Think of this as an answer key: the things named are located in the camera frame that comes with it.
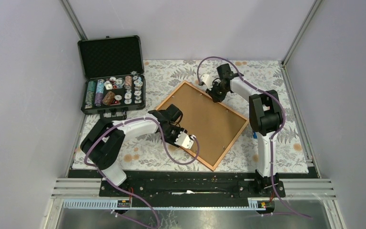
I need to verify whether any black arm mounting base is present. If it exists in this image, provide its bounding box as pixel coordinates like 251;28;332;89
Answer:
68;169;319;208

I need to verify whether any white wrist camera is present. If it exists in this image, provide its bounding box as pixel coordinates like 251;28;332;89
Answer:
174;132;194;149
199;74;213;89

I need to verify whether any aluminium rail frame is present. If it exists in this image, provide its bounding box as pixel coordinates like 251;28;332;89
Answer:
52;178;338;211

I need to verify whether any black poker chip case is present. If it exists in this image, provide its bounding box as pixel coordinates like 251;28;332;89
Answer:
77;35;146;120

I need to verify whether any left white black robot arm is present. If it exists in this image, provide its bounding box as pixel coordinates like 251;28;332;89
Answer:
80;104;194;196

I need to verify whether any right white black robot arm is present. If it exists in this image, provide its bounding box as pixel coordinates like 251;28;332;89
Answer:
199;64;285;197

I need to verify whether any orange wooden photo frame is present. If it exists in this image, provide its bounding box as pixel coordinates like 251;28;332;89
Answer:
156;81;249;171

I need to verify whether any floral table cloth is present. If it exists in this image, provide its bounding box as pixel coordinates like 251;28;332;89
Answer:
117;60;308;173

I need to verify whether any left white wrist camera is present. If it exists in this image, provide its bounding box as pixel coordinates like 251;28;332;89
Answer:
174;132;194;149

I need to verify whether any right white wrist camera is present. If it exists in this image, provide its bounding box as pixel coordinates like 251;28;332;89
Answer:
199;74;213;89

